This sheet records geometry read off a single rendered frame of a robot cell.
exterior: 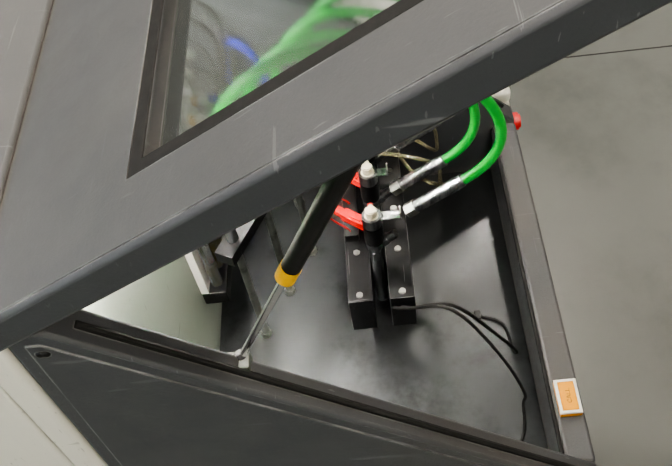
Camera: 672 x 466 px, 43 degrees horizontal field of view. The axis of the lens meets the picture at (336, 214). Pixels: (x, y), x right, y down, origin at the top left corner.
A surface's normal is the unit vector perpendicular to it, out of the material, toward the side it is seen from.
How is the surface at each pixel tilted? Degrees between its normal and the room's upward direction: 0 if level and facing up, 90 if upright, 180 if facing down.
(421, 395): 0
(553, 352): 0
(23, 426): 90
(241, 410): 90
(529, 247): 0
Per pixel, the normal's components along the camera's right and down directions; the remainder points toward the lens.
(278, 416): 0.04, 0.78
